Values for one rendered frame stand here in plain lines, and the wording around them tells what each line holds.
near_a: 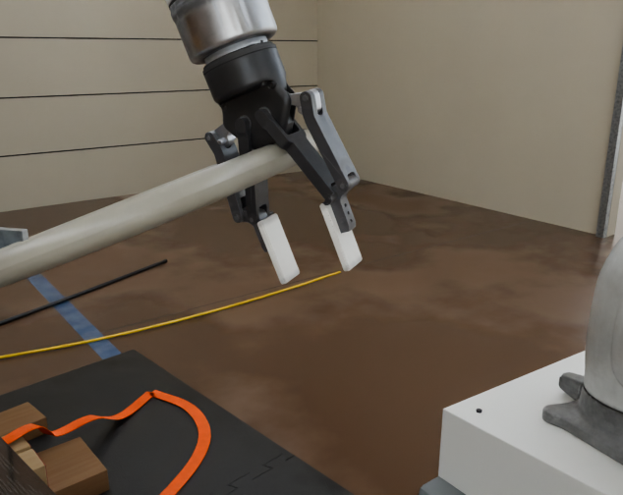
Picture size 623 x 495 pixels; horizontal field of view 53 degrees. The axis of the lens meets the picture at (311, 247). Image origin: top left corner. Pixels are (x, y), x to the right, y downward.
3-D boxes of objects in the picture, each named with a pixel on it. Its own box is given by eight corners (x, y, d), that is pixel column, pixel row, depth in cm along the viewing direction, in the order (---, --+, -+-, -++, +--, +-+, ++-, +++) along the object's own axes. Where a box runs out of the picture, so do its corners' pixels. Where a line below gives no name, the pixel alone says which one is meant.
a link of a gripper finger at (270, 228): (261, 221, 64) (255, 223, 64) (286, 284, 65) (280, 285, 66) (277, 212, 66) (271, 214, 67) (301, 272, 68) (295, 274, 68)
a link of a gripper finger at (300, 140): (273, 110, 63) (281, 100, 62) (344, 195, 62) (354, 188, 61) (251, 117, 60) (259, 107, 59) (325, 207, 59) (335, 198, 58)
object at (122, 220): (-195, 358, 62) (-209, 331, 61) (97, 229, 107) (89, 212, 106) (228, 207, 44) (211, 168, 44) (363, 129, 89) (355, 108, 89)
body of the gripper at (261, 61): (291, 32, 61) (324, 124, 62) (228, 64, 66) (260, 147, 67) (247, 38, 55) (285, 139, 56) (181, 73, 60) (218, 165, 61)
